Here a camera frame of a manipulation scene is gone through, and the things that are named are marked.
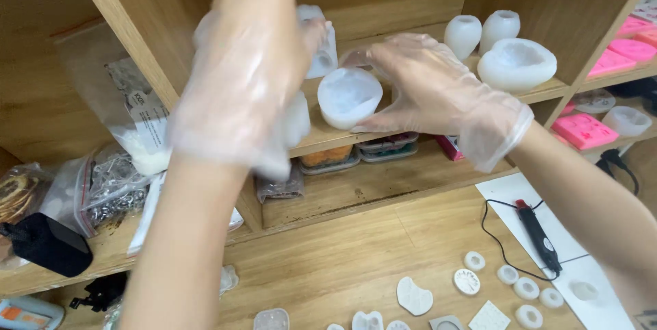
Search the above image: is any pink flat silicone mould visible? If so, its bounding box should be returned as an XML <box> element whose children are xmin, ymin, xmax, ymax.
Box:
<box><xmin>587</xmin><ymin>49</ymin><xmax>637</xmax><ymax>79</ymax></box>
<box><xmin>634</xmin><ymin>28</ymin><xmax>657</xmax><ymax>48</ymax></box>
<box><xmin>615</xmin><ymin>16</ymin><xmax>656</xmax><ymax>39</ymax></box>
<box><xmin>608</xmin><ymin>38</ymin><xmax>657</xmax><ymax>64</ymax></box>

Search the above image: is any small round white mould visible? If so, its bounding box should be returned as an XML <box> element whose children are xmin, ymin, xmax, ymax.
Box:
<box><xmin>463</xmin><ymin>251</ymin><xmax>487</xmax><ymax>272</ymax></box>
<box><xmin>515</xmin><ymin>304</ymin><xmax>544</xmax><ymax>330</ymax></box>
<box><xmin>513</xmin><ymin>277</ymin><xmax>541</xmax><ymax>301</ymax></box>
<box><xmin>496</xmin><ymin>264</ymin><xmax>520</xmax><ymax>286</ymax></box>
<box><xmin>538</xmin><ymin>287</ymin><xmax>565</xmax><ymax>309</ymax></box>

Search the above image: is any wooden shelf unit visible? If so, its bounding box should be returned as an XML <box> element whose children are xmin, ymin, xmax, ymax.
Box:
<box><xmin>0</xmin><ymin>0</ymin><xmax>657</xmax><ymax>300</ymax></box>

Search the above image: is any translucent rounded square mould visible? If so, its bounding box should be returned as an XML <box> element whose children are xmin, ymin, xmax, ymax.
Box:
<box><xmin>253</xmin><ymin>307</ymin><xmax>291</xmax><ymax>330</ymax></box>

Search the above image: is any round white silicone mould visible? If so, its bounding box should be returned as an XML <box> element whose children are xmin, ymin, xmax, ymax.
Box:
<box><xmin>317</xmin><ymin>66</ymin><xmax>384</xmax><ymax>131</ymax></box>

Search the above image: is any small clear plastic bag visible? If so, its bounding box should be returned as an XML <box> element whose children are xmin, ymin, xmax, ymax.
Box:
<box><xmin>255</xmin><ymin>163</ymin><xmax>306</xmax><ymax>204</ymax></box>

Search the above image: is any black object on shelf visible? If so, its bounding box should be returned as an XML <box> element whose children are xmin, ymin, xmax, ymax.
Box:
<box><xmin>610</xmin><ymin>77</ymin><xmax>657</xmax><ymax>116</ymax></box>

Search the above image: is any plastic bag of white wax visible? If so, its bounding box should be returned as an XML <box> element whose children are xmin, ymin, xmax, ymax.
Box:
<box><xmin>53</xmin><ymin>19</ymin><xmax>173</xmax><ymax>177</ymax></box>

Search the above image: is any black heat tool cable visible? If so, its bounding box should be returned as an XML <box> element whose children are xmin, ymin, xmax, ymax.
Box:
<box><xmin>480</xmin><ymin>199</ymin><xmax>561</xmax><ymax>282</ymax></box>

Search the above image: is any white flat round mould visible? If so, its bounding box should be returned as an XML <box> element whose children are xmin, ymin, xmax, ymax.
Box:
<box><xmin>572</xmin><ymin>89</ymin><xmax>617</xmax><ymax>114</ymax></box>

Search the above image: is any bag of dried orange slices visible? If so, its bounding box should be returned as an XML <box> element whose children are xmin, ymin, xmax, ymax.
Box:
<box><xmin>0</xmin><ymin>162</ymin><xmax>55</xmax><ymax>226</ymax></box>

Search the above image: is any light blue device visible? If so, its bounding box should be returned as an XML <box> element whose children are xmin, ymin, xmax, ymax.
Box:
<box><xmin>0</xmin><ymin>295</ymin><xmax>66</xmax><ymax>330</ymax></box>

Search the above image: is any pink cardboard box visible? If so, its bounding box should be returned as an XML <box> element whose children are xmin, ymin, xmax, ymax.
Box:
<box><xmin>436</xmin><ymin>135</ymin><xmax>466</xmax><ymax>162</ymax></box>

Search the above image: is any clear container with dark contents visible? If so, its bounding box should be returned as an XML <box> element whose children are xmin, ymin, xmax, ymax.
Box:
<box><xmin>356</xmin><ymin>132</ymin><xmax>420</xmax><ymax>154</ymax></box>

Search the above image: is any white patterned sheet mould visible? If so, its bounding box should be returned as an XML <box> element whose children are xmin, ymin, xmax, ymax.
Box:
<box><xmin>631</xmin><ymin>0</ymin><xmax>657</xmax><ymax>24</ymax></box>

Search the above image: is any zip bag of metal pieces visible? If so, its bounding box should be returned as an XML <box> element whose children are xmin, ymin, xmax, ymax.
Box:
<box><xmin>40</xmin><ymin>142</ymin><xmax>156</xmax><ymax>239</ymax></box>

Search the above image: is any white square textured mould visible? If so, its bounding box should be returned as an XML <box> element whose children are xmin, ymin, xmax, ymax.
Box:
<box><xmin>467</xmin><ymin>300</ymin><xmax>512</xmax><ymax>330</ymax></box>

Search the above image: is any clear container with orange contents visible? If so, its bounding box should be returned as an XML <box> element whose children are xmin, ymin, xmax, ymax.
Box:
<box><xmin>299</xmin><ymin>144</ymin><xmax>361</xmax><ymax>176</ymax></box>

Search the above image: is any tall translucent silicone mould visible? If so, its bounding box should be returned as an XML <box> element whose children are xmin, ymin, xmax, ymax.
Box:
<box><xmin>297</xmin><ymin>4</ymin><xmax>339</xmax><ymax>80</ymax></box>

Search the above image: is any small translucent round mould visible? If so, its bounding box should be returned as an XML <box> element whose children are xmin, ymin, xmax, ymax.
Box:
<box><xmin>570</xmin><ymin>281</ymin><xmax>600</xmax><ymax>302</ymax></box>

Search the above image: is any white paper sheet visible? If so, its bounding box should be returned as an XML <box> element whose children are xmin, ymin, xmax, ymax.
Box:
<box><xmin>543</xmin><ymin>254</ymin><xmax>637</xmax><ymax>330</ymax></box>
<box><xmin>474</xmin><ymin>172</ymin><xmax>589</xmax><ymax>264</ymax></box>

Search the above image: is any white kidney-shaped flat mould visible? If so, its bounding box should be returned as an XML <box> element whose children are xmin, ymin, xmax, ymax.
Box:
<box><xmin>396</xmin><ymin>276</ymin><xmax>434</xmax><ymax>317</ymax></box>

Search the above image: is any white tooth-shaped mould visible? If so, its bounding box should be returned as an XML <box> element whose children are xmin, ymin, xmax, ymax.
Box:
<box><xmin>351</xmin><ymin>310</ymin><xmax>385</xmax><ymax>330</ymax></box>

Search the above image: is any small translucent lumpy mould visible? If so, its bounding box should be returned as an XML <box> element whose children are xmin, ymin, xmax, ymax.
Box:
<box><xmin>219</xmin><ymin>264</ymin><xmax>240</xmax><ymax>295</ymax></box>

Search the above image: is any large white bowl-shaped mould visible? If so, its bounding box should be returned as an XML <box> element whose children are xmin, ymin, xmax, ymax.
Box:
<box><xmin>477</xmin><ymin>38</ymin><xmax>558</xmax><ymax>94</ymax></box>

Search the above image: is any pink rectangular patterned mould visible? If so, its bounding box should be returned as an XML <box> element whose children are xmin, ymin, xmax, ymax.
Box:
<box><xmin>551</xmin><ymin>112</ymin><xmax>620</xmax><ymax>151</ymax></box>

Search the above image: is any black heat tool red tip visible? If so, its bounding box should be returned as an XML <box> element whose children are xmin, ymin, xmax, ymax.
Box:
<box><xmin>514</xmin><ymin>199</ymin><xmax>563</xmax><ymax>275</ymax></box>

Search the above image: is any grey square mould round hollow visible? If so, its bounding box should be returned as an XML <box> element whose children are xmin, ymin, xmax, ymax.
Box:
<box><xmin>428</xmin><ymin>314</ymin><xmax>466</xmax><ymax>330</ymax></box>

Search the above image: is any person's right hand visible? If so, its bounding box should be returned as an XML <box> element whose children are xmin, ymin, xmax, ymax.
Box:
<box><xmin>340</xmin><ymin>32</ymin><xmax>514</xmax><ymax>142</ymax></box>

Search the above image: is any clear container with green contents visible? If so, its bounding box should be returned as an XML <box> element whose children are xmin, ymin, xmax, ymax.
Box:
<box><xmin>359</xmin><ymin>142</ymin><xmax>419</xmax><ymax>163</ymax></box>

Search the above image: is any white cup-shaped mould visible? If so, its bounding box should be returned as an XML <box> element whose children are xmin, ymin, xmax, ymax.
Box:
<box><xmin>601</xmin><ymin>105</ymin><xmax>653</xmax><ymax>138</ymax></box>

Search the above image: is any white blocky silicone mould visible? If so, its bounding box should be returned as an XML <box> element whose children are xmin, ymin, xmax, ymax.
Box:
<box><xmin>284</xmin><ymin>91</ymin><xmax>312</xmax><ymax>149</ymax></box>

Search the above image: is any white patterned disc mould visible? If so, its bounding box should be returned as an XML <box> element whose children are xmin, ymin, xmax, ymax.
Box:
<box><xmin>453</xmin><ymin>268</ymin><xmax>481</xmax><ymax>297</ymax></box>

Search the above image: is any black strap with buckle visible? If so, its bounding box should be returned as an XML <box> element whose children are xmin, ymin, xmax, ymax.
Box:
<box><xmin>69</xmin><ymin>271</ymin><xmax>128</xmax><ymax>313</ymax></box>

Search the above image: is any black fabric pouch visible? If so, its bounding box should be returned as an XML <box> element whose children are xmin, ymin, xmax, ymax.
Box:
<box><xmin>0</xmin><ymin>212</ymin><xmax>94</xmax><ymax>278</ymax></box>

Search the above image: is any black plug with cable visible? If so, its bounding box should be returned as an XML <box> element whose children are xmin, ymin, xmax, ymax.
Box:
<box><xmin>595</xmin><ymin>148</ymin><xmax>640</xmax><ymax>196</ymax></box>

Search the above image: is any white egg-shaped mould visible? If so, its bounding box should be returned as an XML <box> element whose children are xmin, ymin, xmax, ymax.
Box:
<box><xmin>479</xmin><ymin>10</ymin><xmax>521</xmax><ymax>56</ymax></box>
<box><xmin>444</xmin><ymin>15</ymin><xmax>482</xmax><ymax>62</ymax></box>

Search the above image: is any person's left hand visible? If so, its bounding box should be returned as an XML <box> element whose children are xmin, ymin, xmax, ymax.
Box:
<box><xmin>168</xmin><ymin>0</ymin><xmax>330</xmax><ymax>182</ymax></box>

